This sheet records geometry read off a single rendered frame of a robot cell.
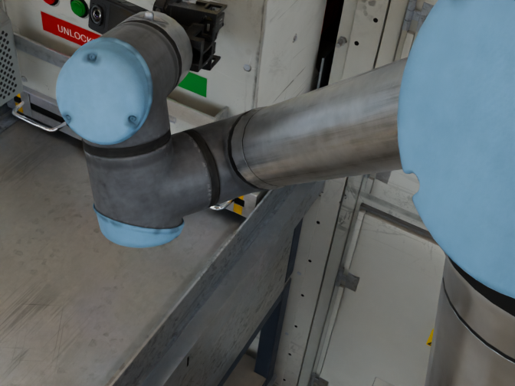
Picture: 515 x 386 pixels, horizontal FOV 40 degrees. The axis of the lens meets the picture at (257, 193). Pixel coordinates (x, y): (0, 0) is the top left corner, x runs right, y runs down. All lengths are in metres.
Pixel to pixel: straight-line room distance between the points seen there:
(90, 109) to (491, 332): 0.48
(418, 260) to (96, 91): 0.84
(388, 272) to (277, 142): 0.79
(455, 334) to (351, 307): 1.23
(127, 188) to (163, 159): 0.05
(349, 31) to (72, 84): 0.60
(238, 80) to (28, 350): 0.49
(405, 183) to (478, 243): 1.01
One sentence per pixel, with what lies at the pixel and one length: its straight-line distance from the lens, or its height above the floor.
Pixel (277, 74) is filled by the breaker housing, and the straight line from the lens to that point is 1.08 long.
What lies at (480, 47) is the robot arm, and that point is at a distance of 0.24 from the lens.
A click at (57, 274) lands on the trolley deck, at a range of 1.14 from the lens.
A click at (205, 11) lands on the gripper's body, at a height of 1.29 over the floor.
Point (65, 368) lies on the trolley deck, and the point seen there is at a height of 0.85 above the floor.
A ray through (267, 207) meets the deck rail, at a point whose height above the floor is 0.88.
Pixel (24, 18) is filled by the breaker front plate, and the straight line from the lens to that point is 1.28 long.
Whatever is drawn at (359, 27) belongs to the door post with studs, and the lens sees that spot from 1.15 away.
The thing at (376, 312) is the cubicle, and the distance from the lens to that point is 1.51.
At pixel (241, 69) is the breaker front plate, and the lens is 1.03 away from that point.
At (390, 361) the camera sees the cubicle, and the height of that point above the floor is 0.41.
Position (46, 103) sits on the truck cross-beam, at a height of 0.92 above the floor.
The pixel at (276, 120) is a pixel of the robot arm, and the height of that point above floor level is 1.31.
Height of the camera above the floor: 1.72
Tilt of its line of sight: 44 degrees down
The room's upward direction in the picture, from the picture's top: 7 degrees clockwise
